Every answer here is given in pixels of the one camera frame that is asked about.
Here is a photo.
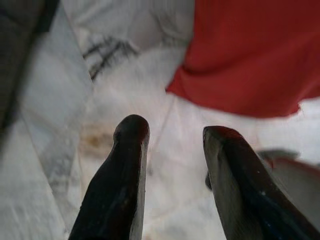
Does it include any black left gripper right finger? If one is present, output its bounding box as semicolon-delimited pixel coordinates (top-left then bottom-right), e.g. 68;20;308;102
202;125;320;240

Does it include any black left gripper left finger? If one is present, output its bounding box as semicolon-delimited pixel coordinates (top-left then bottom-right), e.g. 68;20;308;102
68;114;151;240

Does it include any red pillow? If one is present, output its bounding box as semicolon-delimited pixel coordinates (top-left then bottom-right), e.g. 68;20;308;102
165;0;320;118

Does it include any brown-grey fabric sofa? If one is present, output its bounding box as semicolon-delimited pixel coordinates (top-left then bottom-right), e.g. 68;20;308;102
0;0;60;133

